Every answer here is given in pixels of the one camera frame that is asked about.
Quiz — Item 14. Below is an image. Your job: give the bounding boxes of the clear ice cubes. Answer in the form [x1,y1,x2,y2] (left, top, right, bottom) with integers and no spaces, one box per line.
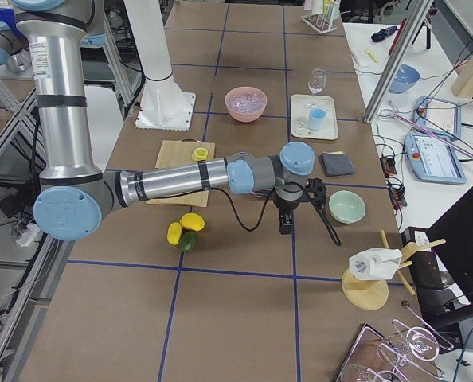
[229,93,266,114]

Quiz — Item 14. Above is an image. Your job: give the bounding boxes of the pink bowl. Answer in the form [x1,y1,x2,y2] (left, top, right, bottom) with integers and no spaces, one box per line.
[225,86,268,123]

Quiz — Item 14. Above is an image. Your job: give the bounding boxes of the grey folded cloth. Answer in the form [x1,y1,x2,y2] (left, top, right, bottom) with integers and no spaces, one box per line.
[319,152,355,177]

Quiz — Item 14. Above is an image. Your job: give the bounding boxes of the green bowl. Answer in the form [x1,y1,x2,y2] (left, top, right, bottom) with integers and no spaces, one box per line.
[329,190,366,224]

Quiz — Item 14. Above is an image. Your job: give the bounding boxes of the teach pendant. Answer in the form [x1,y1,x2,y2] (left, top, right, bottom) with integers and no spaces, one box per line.
[413,95,462,140]
[405,132,467,185]

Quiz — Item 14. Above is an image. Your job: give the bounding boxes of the clear wine glass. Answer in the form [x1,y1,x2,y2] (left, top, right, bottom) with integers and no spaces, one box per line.
[306,68,326,111]

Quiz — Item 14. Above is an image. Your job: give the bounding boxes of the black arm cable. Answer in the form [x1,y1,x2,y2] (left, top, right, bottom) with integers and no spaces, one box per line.
[212,186,277,232]

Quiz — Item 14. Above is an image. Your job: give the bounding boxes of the yellow lemon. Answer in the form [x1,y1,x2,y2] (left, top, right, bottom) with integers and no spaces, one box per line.
[179,212,205,232]
[166,221,183,246]

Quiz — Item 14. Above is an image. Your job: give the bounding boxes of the wooden cutting board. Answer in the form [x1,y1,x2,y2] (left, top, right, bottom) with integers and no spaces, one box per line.
[145,139,217,209]

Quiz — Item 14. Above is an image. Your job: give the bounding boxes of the aluminium frame post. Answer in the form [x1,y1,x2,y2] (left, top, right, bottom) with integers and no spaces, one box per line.
[363,0,432,123]

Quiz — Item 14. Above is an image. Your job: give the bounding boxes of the cream bear tray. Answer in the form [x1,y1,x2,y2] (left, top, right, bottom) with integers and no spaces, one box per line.
[291,94,338,140]

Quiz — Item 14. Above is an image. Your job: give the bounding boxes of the near teach pendant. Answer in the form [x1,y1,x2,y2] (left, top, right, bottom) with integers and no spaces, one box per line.
[405,132,467,185]

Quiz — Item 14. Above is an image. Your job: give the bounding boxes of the wooden cup stand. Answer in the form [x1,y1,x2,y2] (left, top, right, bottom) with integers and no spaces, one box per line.
[342,230,446,310]

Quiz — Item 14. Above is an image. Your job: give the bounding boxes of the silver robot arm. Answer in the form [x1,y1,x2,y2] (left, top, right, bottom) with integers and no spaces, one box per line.
[13,1,315,241]
[0,21,33,80]

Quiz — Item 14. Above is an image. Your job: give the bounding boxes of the blue bowl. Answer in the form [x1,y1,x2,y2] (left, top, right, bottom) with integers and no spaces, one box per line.
[389,64,420,94]

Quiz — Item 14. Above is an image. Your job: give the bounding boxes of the lemon slice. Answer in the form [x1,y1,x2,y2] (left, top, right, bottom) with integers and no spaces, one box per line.
[192,147,209,162]

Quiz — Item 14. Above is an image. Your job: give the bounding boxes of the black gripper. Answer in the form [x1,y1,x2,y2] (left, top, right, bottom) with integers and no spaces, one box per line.
[273,181,305,235]

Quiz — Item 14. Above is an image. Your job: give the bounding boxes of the blue plastic cup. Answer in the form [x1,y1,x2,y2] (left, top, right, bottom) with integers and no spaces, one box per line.
[308,107,326,131]

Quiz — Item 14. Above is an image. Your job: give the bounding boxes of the green lime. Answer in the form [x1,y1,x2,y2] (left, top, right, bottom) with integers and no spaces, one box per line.
[178,231,198,253]

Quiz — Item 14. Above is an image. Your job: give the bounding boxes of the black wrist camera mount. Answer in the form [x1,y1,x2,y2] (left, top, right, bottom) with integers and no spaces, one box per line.
[305,178,326,209]

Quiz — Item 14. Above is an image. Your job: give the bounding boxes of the black monitor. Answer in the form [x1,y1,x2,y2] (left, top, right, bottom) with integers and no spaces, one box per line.
[401,186,473,329]

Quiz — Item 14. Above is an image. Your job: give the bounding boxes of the white paper cup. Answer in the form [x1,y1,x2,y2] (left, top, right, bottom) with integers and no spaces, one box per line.
[349,248,402,280]

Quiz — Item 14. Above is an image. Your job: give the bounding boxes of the far teach pendant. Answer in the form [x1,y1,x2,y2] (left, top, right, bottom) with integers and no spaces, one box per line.
[413,95,462,140]

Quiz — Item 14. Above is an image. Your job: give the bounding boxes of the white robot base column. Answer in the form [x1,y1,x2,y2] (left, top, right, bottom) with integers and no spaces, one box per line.
[124,0,196,131]

